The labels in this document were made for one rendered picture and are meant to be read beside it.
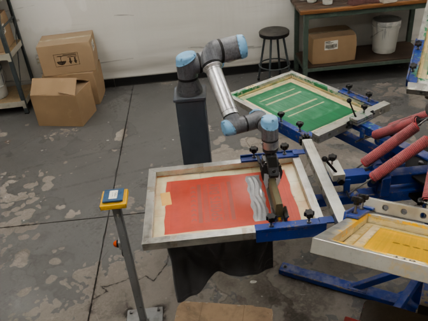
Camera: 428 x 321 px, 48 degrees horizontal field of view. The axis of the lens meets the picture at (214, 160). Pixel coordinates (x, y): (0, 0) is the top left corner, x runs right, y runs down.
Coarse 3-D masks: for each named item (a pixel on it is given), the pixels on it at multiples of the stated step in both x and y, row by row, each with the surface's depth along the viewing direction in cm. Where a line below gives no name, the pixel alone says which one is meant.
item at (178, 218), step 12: (180, 204) 231; (240, 204) 227; (288, 204) 224; (168, 216) 224; (180, 216) 223; (240, 216) 220; (252, 216) 219; (300, 216) 216; (168, 228) 217; (180, 228) 216; (192, 228) 216; (204, 228) 215; (216, 228) 214
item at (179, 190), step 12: (180, 180) 248; (192, 180) 247; (204, 180) 246; (216, 180) 245; (228, 180) 244; (240, 180) 244; (180, 192) 239; (240, 192) 235; (264, 192) 233; (288, 192) 232
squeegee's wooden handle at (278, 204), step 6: (270, 180) 223; (270, 186) 222; (276, 186) 219; (270, 192) 224; (276, 192) 215; (276, 198) 212; (276, 204) 208; (282, 204) 208; (276, 210) 210; (282, 210) 210; (276, 216) 212; (282, 216) 212
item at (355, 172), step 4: (356, 168) 229; (360, 168) 229; (348, 172) 227; (352, 172) 227; (356, 172) 226; (360, 172) 226; (364, 172) 226; (348, 176) 225; (352, 176) 225; (356, 176) 225; (360, 176) 225; (364, 176) 225; (352, 180) 226; (356, 180) 226; (360, 180) 226; (364, 180) 226; (336, 184) 226
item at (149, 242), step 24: (168, 168) 252; (192, 168) 251; (216, 168) 251; (240, 168) 252; (312, 192) 224; (144, 240) 206; (168, 240) 205; (192, 240) 205; (216, 240) 206; (240, 240) 206
